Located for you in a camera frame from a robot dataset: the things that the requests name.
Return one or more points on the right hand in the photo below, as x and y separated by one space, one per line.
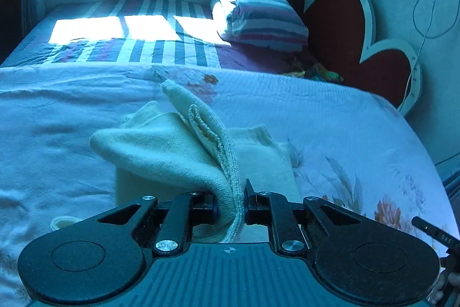
438 291

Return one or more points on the cream knitted small garment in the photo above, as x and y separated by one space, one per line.
164 154

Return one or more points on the white floral bed sheet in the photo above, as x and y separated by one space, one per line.
347 146

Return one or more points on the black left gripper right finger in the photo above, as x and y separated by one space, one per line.
352 257

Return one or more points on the striped folded quilt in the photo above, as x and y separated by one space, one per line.
272 24

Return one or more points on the red heart-shaped headboard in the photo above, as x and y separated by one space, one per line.
343 39

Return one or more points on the striped mattress cover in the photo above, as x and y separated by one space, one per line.
166 32

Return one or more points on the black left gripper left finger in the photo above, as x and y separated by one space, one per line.
99 258

